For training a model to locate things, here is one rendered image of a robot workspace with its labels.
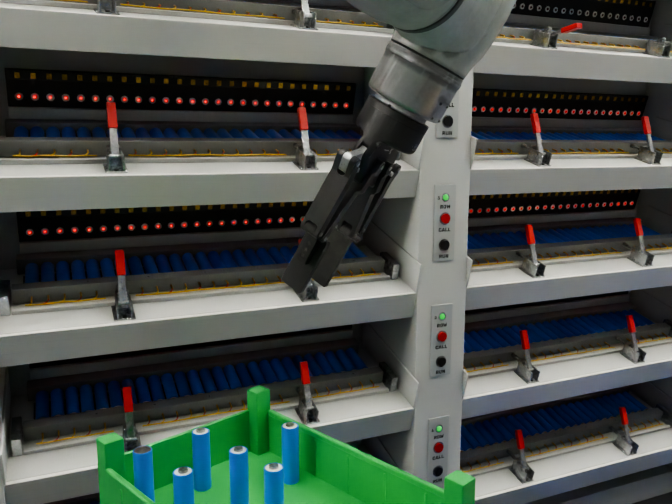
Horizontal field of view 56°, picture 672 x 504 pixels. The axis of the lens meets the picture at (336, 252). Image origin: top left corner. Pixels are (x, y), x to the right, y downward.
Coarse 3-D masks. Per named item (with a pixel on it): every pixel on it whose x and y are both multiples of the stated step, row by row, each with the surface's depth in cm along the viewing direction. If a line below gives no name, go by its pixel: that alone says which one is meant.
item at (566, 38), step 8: (504, 32) 107; (512, 32) 108; (520, 32) 109; (528, 32) 109; (560, 40) 111; (568, 40) 112; (576, 40) 114; (584, 40) 114; (592, 40) 115; (600, 40) 116; (608, 40) 117; (616, 40) 117; (624, 40) 118; (632, 40) 119; (640, 40) 119; (632, 48) 117; (640, 48) 118
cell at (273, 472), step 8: (272, 464) 59; (280, 464) 59; (264, 472) 58; (272, 472) 58; (280, 472) 58; (264, 480) 58; (272, 480) 58; (280, 480) 58; (264, 488) 59; (272, 488) 58; (280, 488) 58; (264, 496) 59; (272, 496) 58; (280, 496) 58
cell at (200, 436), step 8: (192, 432) 66; (200, 432) 66; (208, 432) 66; (192, 440) 66; (200, 440) 65; (208, 440) 66; (192, 448) 66; (200, 448) 65; (208, 448) 66; (200, 456) 66; (208, 456) 66; (200, 464) 66; (208, 464) 66; (200, 472) 66; (208, 472) 66; (200, 480) 66; (208, 480) 66; (200, 488) 66; (208, 488) 67
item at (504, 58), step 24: (552, 24) 127; (600, 24) 131; (504, 48) 102; (528, 48) 104; (576, 48) 113; (480, 72) 102; (504, 72) 104; (528, 72) 106; (552, 72) 108; (576, 72) 110; (600, 72) 112; (624, 72) 114; (648, 72) 116
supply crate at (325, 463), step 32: (256, 416) 73; (160, 448) 67; (224, 448) 72; (256, 448) 74; (320, 448) 68; (352, 448) 65; (128, 480) 64; (160, 480) 67; (224, 480) 68; (256, 480) 68; (320, 480) 68; (352, 480) 65; (384, 480) 62; (416, 480) 59; (448, 480) 54
